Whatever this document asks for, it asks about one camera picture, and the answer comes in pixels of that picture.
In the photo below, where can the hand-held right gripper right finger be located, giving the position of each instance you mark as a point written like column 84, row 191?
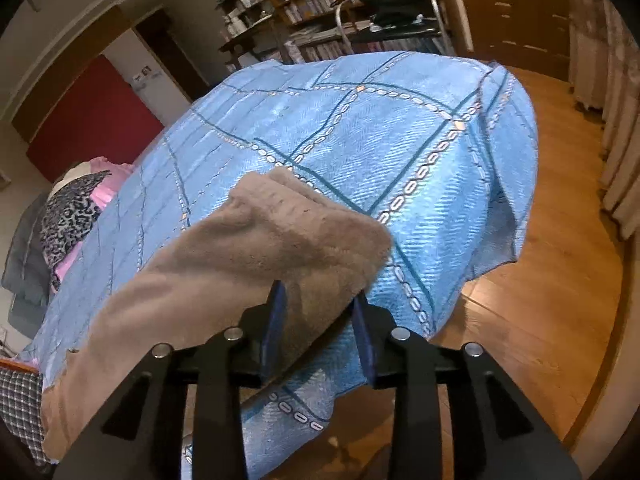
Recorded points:
column 365, row 345

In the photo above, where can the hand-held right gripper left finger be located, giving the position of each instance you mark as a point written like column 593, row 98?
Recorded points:
column 272, row 330

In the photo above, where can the brown fleece pants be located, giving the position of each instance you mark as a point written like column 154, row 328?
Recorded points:
column 225, row 260

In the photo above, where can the blue checked blanket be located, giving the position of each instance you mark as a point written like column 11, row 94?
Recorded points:
column 375, row 135

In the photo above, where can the pink cloth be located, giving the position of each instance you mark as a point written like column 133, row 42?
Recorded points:
column 114, row 176

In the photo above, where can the leopard print cloth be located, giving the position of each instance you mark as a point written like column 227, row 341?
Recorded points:
column 70, row 215

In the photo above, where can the white pillow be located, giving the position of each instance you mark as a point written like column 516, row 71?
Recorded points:
column 75, row 172

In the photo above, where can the checked cloth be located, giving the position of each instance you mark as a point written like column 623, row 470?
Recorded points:
column 20, row 405

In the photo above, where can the red headboard panel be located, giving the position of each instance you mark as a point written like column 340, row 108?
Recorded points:
column 95, row 115

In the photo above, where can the dark wooden door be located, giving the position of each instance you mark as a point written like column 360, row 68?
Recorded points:
column 175, row 55

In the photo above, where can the dark wooden side desk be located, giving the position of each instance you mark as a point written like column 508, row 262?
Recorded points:
column 245, row 15

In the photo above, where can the wooden bookshelf with books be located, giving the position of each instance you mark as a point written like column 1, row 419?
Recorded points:
column 310, row 5

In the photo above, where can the beige curtain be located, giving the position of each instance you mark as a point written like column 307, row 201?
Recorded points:
column 615, row 110

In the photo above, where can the wall switch with stickers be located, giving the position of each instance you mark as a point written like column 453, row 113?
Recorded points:
column 145, row 77

